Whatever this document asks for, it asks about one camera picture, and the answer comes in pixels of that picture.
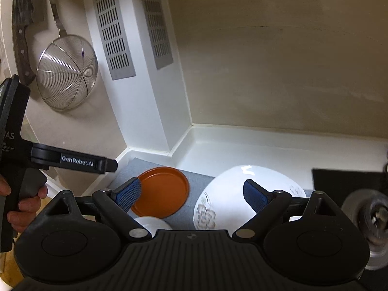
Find person's left hand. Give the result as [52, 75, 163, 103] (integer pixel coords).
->
[0, 176, 49, 234]

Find grey mat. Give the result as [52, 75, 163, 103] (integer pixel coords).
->
[110, 158, 315, 231]

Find orange plate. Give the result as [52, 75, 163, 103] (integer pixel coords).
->
[130, 167, 190, 219]

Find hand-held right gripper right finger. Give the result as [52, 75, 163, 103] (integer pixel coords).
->
[231, 179, 334, 239]

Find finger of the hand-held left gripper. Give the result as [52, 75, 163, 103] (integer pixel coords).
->
[32, 143, 118, 175]

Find white floral plate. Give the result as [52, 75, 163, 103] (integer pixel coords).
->
[193, 165, 307, 231]

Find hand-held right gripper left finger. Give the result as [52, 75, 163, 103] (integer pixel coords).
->
[45, 178, 153, 241]

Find metal wire strainer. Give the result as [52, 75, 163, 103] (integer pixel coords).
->
[36, 0, 99, 111]

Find grey vent grille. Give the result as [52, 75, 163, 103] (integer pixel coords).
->
[89, 0, 136, 81]

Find silver metal pot lid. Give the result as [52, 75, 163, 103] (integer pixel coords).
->
[340, 188, 388, 272]

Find white bowl with blue pattern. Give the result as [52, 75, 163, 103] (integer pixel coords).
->
[133, 216, 173, 239]

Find kitchen knife with dark handle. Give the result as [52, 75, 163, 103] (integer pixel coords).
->
[11, 0, 49, 86]

